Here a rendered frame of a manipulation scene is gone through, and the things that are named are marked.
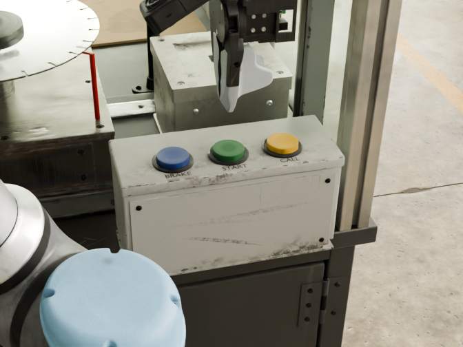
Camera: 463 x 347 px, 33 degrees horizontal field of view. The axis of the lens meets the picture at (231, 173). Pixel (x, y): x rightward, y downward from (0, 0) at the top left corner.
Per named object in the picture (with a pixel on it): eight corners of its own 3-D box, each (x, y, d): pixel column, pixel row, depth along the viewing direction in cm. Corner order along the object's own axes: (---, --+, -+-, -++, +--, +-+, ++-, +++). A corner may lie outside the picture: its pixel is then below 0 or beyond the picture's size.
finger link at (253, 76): (274, 118, 92) (278, 46, 86) (226, 124, 90) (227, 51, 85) (266, 105, 94) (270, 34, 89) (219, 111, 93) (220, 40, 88)
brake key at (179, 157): (185, 158, 98) (185, 144, 96) (192, 175, 94) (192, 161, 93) (153, 162, 97) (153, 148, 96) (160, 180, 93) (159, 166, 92)
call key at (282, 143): (291, 143, 101) (292, 130, 100) (302, 160, 98) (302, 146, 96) (262, 147, 100) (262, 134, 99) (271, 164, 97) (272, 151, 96)
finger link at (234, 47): (242, 91, 87) (244, 18, 82) (229, 93, 86) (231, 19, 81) (231, 72, 91) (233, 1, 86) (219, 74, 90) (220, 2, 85)
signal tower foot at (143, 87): (176, 82, 144) (176, 69, 142) (180, 90, 141) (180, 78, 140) (130, 87, 142) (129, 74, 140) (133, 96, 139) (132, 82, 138)
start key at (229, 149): (239, 150, 99) (240, 137, 98) (248, 167, 96) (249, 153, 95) (209, 154, 98) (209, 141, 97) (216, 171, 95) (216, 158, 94)
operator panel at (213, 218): (306, 202, 114) (315, 113, 105) (334, 250, 105) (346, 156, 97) (115, 231, 107) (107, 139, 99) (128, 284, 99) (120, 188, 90)
